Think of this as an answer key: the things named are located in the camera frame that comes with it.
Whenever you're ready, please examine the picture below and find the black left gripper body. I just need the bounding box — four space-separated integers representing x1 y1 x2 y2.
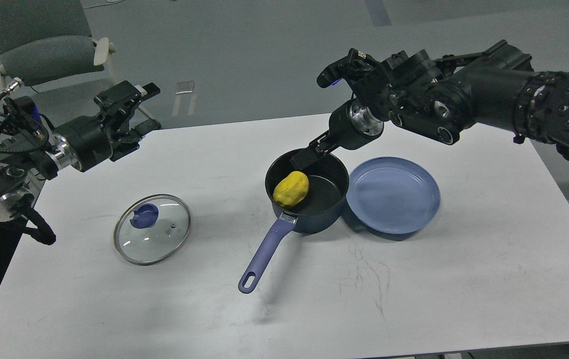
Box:
55 115 123 173

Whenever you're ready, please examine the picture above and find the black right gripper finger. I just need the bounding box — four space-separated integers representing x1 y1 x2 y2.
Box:
308 129 341 153
290 143 330 171

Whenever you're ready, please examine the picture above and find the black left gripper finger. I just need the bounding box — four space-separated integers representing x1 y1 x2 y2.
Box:
94 82 161 125
110 120 162 162

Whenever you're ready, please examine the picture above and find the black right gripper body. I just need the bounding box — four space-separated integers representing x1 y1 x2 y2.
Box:
328 99 384 152

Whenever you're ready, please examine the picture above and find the yellow potato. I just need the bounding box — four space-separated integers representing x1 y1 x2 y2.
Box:
272 171 310 209

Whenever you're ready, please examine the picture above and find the glass lid with purple knob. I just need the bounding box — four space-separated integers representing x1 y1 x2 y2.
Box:
112 194 191 266

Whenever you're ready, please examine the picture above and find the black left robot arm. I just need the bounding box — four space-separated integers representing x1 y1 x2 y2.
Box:
0 77 161 245

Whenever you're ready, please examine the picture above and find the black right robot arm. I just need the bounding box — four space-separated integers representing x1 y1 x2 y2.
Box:
290 40 569 171

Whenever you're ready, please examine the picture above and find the blue plate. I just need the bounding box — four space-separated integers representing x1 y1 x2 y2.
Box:
346 157 441 235

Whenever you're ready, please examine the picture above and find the grey office chair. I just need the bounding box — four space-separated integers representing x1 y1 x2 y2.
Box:
0 0 162 130

